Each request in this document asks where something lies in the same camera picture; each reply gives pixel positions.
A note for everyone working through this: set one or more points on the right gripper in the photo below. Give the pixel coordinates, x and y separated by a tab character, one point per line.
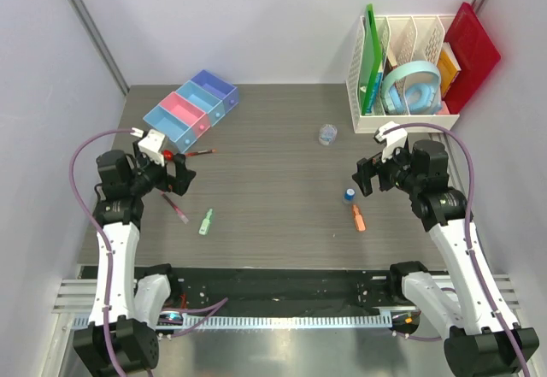
367	168

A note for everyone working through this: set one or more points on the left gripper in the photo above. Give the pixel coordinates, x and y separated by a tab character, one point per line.
182	177

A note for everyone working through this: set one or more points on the light blue drawer box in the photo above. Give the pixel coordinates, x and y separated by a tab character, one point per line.
181	135

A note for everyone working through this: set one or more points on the blue cap stamp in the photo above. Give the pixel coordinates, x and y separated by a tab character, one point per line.
349	196

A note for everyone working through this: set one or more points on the pink drawer box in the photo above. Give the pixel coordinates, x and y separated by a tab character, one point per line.
186	112

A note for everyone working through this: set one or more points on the clear jar of clips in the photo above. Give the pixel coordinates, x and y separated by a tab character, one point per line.
327	134

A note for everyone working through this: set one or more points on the sky blue drawer box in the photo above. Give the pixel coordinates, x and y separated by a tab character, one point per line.
207	102

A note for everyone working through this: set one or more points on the red black stamp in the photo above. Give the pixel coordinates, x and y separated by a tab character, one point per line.
168	155

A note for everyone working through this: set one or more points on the purple drawer box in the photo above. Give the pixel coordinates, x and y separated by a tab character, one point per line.
228	93

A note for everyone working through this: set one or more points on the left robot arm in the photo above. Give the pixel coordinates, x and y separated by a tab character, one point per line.
121	335

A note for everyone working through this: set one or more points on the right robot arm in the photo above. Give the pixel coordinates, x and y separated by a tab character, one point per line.
481	336

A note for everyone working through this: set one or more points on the dark red pink pen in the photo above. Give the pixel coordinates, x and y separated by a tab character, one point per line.
177	210

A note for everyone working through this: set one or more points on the teal book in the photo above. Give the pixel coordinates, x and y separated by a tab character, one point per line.
371	91

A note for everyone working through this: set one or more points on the white file organizer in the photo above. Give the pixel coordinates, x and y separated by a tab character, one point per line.
409	38

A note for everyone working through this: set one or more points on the green folder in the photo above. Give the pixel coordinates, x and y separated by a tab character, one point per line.
371	52

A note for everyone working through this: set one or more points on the orange yellow book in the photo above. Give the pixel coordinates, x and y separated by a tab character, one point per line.
448	67

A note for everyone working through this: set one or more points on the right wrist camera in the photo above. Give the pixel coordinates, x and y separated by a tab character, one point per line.
392	136

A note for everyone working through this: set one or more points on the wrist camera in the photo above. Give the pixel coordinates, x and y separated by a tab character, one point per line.
392	136
152	146

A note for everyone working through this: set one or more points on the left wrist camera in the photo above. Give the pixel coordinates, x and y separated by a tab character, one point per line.
152	146

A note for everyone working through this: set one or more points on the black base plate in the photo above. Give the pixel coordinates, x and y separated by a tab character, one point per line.
287	293

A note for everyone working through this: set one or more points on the slotted cable duct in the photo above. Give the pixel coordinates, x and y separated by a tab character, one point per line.
217	323

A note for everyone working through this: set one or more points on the aluminium rail frame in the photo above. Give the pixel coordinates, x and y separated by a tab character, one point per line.
78	296

